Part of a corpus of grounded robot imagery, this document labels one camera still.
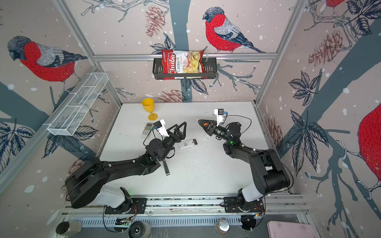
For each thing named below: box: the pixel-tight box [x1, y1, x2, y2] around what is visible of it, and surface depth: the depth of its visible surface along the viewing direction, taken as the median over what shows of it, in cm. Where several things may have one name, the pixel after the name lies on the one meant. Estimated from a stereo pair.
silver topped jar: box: [215, 217, 231, 236], surface depth 60 cm
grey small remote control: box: [142, 121, 154, 135], surface depth 106 cm
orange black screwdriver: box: [188, 112, 211, 127], surface depth 79 cm
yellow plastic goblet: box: [141, 97, 159, 121], surface depth 106 cm
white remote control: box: [177, 138, 198, 151], surface depth 97 cm
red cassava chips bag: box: [161, 49, 208, 80], surface depth 89 cm
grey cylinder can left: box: [55, 221, 82, 236], surface depth 62 cm
